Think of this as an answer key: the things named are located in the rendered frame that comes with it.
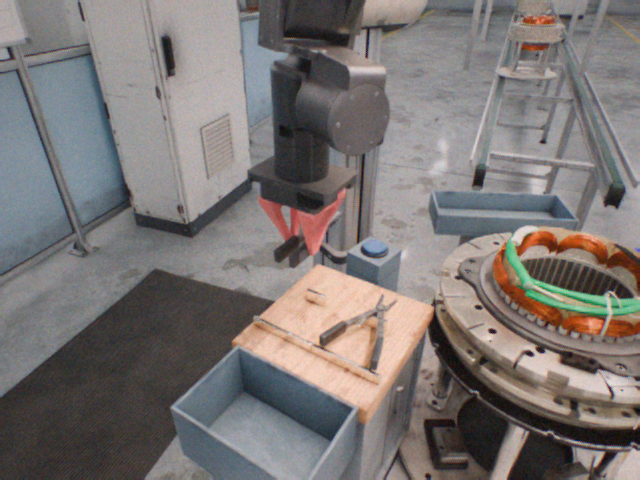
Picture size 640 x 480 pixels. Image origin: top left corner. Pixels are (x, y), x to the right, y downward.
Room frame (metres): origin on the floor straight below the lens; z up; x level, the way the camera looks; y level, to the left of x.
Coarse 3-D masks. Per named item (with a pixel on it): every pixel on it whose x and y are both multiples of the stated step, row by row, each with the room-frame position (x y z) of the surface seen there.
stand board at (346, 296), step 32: (320, 288) 0.50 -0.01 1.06; (352, 288) 0.50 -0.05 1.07; (384, 288) 0.50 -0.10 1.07; (288, 320) 0.43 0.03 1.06; (320, 320) 0.43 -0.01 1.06; (416, 320) 0.44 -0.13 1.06; (256, 352) 0.38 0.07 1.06; (288, 352) 0.38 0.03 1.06; (352, 352) 0.38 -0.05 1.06; (384, 352) 0.38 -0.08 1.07; (320, 384) 0.33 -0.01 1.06; (352, 384) 0.33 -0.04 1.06; (384, 384) 0.33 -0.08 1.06
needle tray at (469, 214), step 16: (432, 192) 0.82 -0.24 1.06; (448, 192) 0.82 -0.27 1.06; (464, 192) 0.82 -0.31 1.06; (480, 192) 0.82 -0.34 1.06; (496, 192) 0.82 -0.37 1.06; (432, 208) 0.79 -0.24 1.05; (448, 208) 0.82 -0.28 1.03; (464, 208) 0.82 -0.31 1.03; (480, 208) 0.82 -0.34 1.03; (496, 208) 0.81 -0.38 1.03; (512, 208) 0.81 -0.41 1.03; (528, 208) 0.81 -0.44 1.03; (544, 208) 0.81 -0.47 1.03; (560, 208) 0.77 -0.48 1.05; (432, 224) 0.76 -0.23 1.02; (448, 224) 0.72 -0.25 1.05; (464, 224) 0.72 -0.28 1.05; (480, 224) 0.72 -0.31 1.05; (496, 224) 0.71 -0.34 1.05; (512, 224) 0.71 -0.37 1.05; (528, 224) 0.71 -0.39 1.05; (544, 224) 0.71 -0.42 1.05; (560, 224) 0.70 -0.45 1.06; (576, 224) 0.70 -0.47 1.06; (464, 240) 0.77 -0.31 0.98
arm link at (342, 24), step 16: (288, 0) 0.40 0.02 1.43; (304, 0) 0.39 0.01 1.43; (320, 0) 0.41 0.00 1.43; (336, 0) 0.41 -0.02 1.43; (352, 0) 0.41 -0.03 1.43; (288, 16) 0.40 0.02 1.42; (304, 16) 0.40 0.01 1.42; (320, 16) 0.41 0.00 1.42; (336, 16) 0.42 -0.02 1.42; (352, 16) 0.42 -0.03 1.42; (288, 32) 0.40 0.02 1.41; (304, 32) 0.41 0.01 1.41; (320, 32) 0.42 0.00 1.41; (336, 32) 0.42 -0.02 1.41
